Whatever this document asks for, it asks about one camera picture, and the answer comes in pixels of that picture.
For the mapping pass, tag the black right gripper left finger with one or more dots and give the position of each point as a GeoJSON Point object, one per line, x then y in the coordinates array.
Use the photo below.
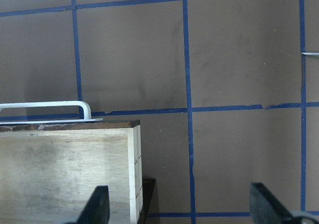
{"type": "Point", "coordinates": [97, 209]}

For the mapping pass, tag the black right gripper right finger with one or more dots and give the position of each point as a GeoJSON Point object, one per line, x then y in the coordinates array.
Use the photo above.
{"type": "Point", "coordinates": [265, 208]}

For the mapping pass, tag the light wooden drawer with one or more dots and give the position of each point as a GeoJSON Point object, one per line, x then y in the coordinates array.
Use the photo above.
{"type": "Point", "coordinates": [49, 171]}

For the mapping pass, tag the grey scissors orange pivot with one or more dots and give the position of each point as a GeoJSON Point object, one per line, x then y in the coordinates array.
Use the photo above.
{"type": "Point", "coordinates": [316, 54]}

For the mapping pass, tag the white drawer handle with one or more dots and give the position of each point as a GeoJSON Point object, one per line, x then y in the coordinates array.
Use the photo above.
{"type": "Point", "coordinates": [85, 107]}

